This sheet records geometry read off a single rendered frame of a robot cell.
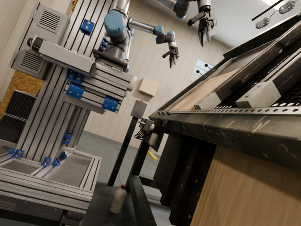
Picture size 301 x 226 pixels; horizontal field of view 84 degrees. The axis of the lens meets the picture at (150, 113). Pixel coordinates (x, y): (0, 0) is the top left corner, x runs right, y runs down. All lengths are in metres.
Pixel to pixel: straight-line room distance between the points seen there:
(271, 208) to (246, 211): 0.11
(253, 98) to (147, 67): 4.31
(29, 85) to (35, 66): 1.58
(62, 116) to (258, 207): 1.20
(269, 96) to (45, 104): 1.28
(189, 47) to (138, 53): 1.56
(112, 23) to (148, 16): 4.34
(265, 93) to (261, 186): 0.35
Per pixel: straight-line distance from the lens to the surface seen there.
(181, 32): 5.50
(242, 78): 1.12
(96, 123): 4.63
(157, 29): 1.70
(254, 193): 0.82
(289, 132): 0.47
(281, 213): 0.75
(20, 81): 2.97
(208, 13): 1.23
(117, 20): 1.07
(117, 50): 1.16
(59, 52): 1.05
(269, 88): 0.73
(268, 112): 0.57
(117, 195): 1.46
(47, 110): 1.35
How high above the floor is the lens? 0.73
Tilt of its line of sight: 4 degrees up
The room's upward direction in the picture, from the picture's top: 20 degrees clockwise
